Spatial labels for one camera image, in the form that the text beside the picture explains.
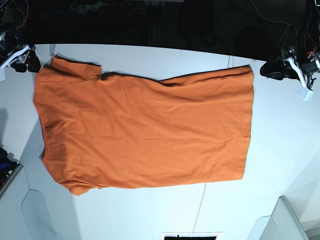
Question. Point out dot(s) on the white panel right corner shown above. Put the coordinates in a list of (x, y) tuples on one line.
[(282, 224)]

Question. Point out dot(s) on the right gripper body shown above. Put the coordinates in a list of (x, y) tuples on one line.
[(13, 49)]

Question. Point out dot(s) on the grey bin left edge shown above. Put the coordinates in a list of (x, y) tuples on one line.
[(9, 168)]

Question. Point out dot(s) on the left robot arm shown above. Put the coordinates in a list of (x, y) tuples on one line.
[(297, 53)]

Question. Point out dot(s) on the orange t-shirt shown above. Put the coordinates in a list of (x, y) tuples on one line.
[(118, 130)]

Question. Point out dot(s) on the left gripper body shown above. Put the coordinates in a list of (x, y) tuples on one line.
[(305, 67)]

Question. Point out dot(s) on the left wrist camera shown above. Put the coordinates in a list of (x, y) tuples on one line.
[(305, 94)]

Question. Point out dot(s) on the black white marker card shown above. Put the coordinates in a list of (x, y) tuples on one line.
[(191, 235)]

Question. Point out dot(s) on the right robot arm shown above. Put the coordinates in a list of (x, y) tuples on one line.
[(14, 15)]

